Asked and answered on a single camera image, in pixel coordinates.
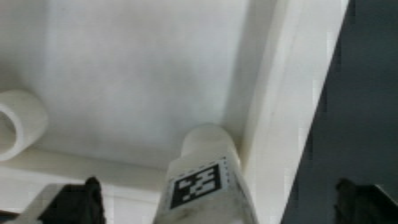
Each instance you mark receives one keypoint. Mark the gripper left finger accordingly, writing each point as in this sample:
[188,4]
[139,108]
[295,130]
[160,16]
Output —
[68,204]

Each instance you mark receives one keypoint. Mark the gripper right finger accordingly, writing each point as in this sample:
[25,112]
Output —
[364,206]

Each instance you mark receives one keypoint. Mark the white leg with tag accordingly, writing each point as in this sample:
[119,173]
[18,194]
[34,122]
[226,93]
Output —
[204,195]

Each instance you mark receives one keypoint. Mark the white square tabletop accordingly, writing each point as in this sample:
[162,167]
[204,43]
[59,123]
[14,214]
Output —
[142,67]

